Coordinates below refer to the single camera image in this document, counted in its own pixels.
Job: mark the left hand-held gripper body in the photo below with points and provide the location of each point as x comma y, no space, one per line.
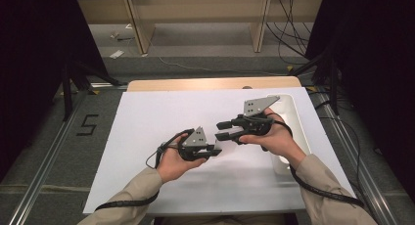
195,140

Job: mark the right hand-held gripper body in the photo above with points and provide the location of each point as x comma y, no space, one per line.
257,124

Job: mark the white plastic bin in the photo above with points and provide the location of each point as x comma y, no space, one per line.
293,111

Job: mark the person's right hand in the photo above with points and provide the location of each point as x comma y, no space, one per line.
280,143

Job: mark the person's left hand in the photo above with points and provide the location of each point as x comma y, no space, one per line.
171,163

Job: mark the dark table grommet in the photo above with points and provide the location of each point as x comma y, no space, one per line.
247,87

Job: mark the wooden table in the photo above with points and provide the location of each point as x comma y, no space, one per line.
195,84

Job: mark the white board sheet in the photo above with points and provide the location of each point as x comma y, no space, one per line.
147,120

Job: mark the black stand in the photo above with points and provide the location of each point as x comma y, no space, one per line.
332,84
67,94

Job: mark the white paper scrap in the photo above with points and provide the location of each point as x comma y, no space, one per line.
116,54

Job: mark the wooden cabinet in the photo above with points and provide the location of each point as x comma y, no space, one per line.
202,8

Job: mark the dark curtain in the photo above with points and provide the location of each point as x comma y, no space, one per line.
32,55
375,71

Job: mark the short aluminium floor rail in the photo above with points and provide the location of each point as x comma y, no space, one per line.
107,85

